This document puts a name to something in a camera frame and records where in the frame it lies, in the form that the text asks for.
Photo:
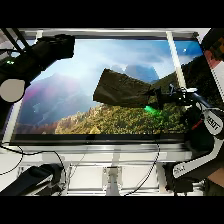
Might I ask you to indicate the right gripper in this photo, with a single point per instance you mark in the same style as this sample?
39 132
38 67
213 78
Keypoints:
162 98

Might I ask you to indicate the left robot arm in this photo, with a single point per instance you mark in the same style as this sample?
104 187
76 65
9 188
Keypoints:
31 58

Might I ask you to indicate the olive green garment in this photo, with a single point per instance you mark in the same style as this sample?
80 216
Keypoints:
121 89

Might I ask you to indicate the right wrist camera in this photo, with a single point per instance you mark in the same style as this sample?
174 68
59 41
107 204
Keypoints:
181 91

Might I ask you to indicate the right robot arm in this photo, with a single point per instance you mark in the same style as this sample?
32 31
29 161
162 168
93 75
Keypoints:
210 123

